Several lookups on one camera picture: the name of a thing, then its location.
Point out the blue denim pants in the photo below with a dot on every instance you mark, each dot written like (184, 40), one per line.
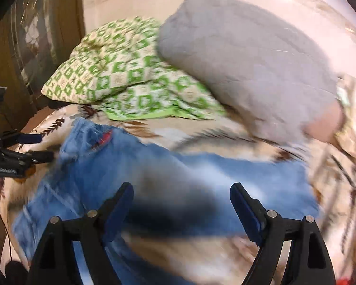
(195, 167)

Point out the grey quilted pillow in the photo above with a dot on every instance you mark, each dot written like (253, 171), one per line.
(240, 50)

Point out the leaf printed blanket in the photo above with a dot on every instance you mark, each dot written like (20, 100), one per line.
(195, 136)

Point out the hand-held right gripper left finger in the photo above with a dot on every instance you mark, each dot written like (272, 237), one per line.
(120, 210)

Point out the pink pillow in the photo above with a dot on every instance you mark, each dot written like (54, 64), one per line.
(323, 124)

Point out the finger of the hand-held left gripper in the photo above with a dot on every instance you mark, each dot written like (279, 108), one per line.
(41, 156)
(32, 138)

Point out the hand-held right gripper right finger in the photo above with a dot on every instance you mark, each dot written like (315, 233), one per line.
(246, 210)

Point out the red object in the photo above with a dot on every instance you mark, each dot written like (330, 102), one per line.
(346, 281)

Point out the green patterned pillow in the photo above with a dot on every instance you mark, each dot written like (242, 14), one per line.
(106, 71)

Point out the wooden wardrobe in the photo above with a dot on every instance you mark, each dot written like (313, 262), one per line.
(65, 20)

